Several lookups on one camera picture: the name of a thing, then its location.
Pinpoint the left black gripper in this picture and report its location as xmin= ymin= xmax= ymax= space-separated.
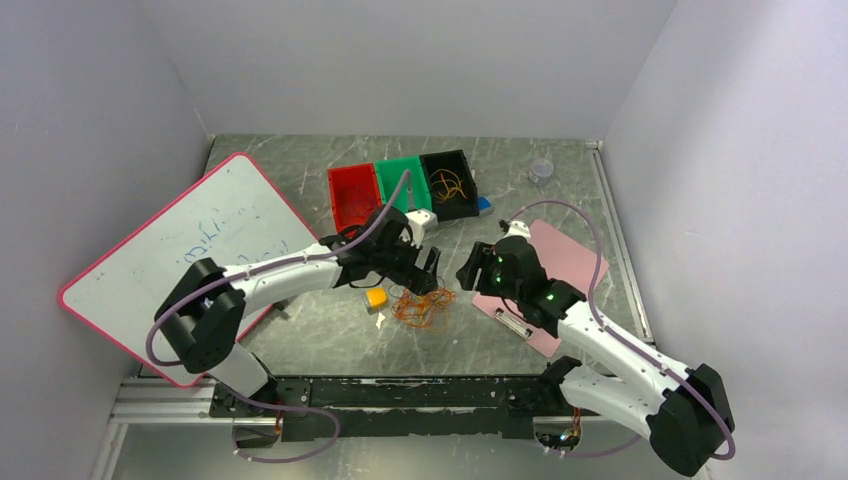
xmin=372 ymin=230 xmax=440 ymax=295

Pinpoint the thin purple cable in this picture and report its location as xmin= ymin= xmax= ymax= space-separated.
xmin=344 ymin=188 xmax=379 ymax=220

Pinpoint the red plastic bin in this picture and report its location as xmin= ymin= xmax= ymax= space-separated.
xmin=327 ymin=163 xmax=382 ymax=232

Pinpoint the orange cable bundle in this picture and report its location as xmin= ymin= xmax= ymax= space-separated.
xmin=390 ymin=284 xmax=458 ymax=334

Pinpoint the yellow cable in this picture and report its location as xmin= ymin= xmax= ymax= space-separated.
xmin=429 ymin=168 xmax=470 ymax=205

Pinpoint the black plastic bin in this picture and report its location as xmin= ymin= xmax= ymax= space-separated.
xmin=419 ymin=149 xmax=478 ymax=223

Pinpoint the green plastic bin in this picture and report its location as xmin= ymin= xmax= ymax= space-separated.
xmin=374 ymin=156 xmax=433 ymax=213

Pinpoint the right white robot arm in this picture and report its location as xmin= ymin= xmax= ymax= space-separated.
xmin=456 ymin=235 xmax=736 ymax=476

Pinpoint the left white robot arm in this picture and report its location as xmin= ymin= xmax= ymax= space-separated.
xmin=145 ymin=206 xmax=440 ymax=416

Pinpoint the yellow cube block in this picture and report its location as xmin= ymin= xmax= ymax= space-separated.
xmin=363 ymin=287 xmax=389 ymax=314

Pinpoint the pink clipboard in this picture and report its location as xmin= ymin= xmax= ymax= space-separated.
xmin=472 ymin=220 xmax=597 ymax=358

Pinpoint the small clear jar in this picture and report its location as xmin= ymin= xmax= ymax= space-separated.
xmin=527 ymin=158 xmax=555 ymax=187

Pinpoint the pink framed whiteboard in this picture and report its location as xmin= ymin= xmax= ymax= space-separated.
xmin=58 ymin=153 xmax=317 ymax=365

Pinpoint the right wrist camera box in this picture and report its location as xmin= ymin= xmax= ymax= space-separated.
xmin=499 ymin=220 xmax=531 ymax=241

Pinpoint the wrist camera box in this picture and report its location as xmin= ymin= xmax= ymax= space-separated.
xmin=499 ymin=220 xmax=531 ymax=241
xmin=405 ymin=209 xmax=438 ymax=247

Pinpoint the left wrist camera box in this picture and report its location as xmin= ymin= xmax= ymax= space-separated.
xmin=405 ymin=209 xmax=438 ymax=247

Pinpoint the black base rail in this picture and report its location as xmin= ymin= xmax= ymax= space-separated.
xmin=209 ymin=374 xmax=576 ymax=442

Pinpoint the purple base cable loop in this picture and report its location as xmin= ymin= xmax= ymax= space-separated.
xmin=230 ymin=405 xmax=342 ymax=465

